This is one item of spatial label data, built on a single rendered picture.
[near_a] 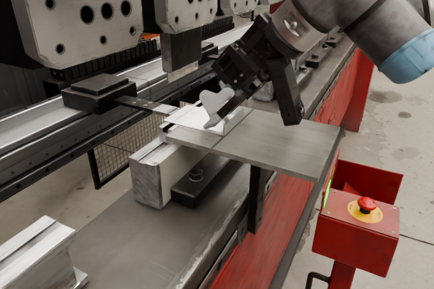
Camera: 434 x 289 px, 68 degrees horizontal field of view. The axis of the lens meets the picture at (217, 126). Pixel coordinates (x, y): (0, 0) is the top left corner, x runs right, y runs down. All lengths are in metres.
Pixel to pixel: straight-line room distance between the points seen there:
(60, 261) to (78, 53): 0.26
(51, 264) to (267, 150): 0.33
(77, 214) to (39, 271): 1.59
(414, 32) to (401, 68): 0.04
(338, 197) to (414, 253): 1.16
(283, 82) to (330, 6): 0.12
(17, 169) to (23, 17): 0.40
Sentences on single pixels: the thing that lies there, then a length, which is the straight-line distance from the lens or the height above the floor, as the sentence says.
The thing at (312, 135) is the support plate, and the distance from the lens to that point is 0.59.
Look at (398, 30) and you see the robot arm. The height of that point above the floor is 1.20.
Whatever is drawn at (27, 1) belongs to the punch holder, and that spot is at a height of 1.24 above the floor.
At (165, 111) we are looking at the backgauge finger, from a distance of 0.65.
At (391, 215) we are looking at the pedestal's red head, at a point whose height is 0.78.
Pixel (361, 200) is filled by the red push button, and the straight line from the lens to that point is 0.78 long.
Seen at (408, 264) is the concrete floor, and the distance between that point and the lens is 1.88.
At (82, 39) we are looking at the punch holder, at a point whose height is 1.20.
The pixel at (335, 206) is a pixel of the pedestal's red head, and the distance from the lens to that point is 0.79.
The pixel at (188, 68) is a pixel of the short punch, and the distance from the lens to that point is 0.62.
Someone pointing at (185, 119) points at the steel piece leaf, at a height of 1.00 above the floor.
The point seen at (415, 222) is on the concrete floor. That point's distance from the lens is 2.14.
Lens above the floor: 1.27
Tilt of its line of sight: 27 degrees down
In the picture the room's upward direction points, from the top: straight up
